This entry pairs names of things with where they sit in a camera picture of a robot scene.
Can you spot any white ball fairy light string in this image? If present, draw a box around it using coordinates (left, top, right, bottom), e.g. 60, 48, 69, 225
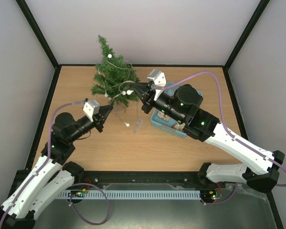
95, 53, 143, 127

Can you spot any small green christmas tree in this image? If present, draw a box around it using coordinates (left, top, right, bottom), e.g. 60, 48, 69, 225
91, 35, 140, 107

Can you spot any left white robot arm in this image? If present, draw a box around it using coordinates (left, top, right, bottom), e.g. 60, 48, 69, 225
0, 100, 113, 229

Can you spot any wooden heart ornament red bow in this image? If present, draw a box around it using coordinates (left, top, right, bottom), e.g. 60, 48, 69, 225
157, 111, 170, 122

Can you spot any light blue plastic basket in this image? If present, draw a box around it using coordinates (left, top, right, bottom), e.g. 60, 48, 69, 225
149, 82, 203, 140

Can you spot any gingerbread man ornament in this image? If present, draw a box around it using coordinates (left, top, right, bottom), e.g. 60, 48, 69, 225
172, 123, 185, 132

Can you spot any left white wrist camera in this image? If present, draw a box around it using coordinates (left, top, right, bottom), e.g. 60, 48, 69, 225
82, 99, 100, 123

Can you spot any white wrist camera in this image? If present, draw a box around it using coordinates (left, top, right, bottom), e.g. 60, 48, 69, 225
147, 69, 166, 101
82, 99, 100, 123

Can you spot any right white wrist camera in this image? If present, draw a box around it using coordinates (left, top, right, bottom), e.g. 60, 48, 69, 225
147, 69, 166, 101

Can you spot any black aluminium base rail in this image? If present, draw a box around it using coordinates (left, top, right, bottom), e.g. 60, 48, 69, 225
74, 171, 225, 190

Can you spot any light blue slotted cable duct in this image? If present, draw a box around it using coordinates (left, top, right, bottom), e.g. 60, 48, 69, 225
56, 190, 201, 200

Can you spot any black frame post left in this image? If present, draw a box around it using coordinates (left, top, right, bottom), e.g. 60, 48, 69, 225
16, 0, 59, 69

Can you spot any black frame post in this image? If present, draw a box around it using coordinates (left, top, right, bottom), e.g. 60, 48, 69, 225
16, 0, 59, 69
224, 0, 270, 71

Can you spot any black frame post right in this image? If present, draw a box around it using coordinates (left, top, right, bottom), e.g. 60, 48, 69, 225
224, 0, 270, 71

